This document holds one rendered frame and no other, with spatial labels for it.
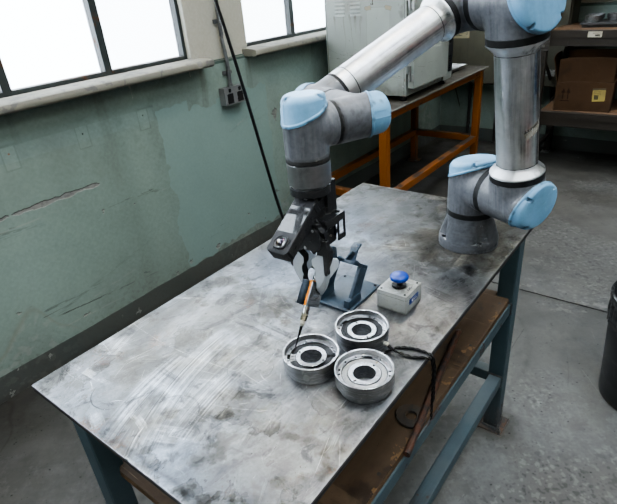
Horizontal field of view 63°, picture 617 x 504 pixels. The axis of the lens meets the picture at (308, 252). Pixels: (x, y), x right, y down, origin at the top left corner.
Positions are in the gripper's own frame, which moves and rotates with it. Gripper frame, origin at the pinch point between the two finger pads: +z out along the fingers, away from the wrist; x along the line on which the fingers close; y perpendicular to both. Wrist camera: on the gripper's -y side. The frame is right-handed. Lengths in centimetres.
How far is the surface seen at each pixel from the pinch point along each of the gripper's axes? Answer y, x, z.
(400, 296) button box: 17.3, -9.5, 8.8
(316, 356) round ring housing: -4.6, -3.2, 11.9
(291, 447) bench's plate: -23.1, -11.7, 13.1
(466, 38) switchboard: 377, 119, 3
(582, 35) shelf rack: 341, 25, -3
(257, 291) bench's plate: 8.5, 23.7, 13.1
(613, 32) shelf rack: 340, 6, -4
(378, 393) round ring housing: -8.1, -18.8, 10.5
